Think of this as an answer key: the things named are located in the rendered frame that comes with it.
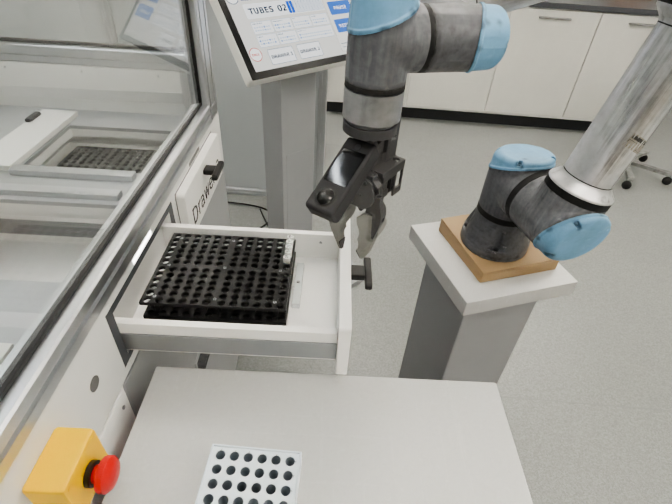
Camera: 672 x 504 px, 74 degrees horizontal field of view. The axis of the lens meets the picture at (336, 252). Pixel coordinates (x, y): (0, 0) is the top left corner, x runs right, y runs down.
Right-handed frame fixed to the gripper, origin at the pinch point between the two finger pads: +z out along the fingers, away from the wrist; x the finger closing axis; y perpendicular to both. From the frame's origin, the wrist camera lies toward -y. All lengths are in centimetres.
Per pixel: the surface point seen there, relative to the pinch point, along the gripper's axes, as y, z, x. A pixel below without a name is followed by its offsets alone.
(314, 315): -4.5, 13.4, 2.8
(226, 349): -19.4, 12.2, 8.0
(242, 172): 106, 84, 141
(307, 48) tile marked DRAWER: 70, -4, 66
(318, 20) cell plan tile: 80, -10, 70
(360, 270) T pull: 2.7, 5.9, -1.0
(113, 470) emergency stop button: -40.4, 8.7, 2.8
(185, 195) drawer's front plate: -2.4, 4.7, 36.8
